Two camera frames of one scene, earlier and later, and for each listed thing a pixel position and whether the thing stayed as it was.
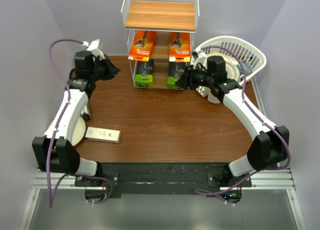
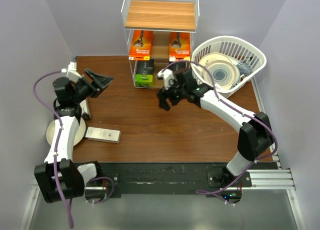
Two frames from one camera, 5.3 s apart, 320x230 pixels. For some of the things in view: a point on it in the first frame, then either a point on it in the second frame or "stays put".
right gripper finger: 184,84 -> 175,97
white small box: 85,113 stays put
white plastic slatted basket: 237,46 stays put
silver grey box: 102,134 stays put
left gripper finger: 111,75 -> 102,83
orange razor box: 179,48 stays put
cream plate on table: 78,131 stays put
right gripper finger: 185,79 -> 162,96
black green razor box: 144,73 stays put
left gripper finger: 112,67 -> 104,81
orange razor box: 141,48 stays put
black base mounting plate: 169,179 stays put
